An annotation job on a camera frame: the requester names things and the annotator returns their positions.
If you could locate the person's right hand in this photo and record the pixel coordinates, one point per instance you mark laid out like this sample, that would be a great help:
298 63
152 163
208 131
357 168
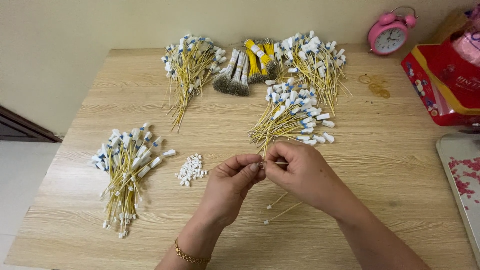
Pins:
307 176

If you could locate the heap of small white connectors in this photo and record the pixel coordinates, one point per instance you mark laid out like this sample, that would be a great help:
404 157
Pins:
191 169

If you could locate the red printed gift box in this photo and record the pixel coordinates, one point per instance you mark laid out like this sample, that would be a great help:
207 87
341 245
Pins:
442 82

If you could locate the dark wooden furniture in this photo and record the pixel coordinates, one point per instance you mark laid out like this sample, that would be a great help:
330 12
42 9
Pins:
22 129

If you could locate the pink alarm clock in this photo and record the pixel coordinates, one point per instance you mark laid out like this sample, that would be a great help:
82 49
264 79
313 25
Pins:
390 35

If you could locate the floral metal tray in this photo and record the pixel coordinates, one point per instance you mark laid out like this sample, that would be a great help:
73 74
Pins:
463 176

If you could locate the tan rubber band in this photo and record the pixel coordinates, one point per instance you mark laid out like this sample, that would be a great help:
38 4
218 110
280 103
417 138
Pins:
359 78
369 88

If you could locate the person's left hand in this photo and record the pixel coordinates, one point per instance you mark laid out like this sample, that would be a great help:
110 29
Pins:
225 195

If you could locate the pink wrapped item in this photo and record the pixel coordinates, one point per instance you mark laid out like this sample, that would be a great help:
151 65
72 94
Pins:
468 45

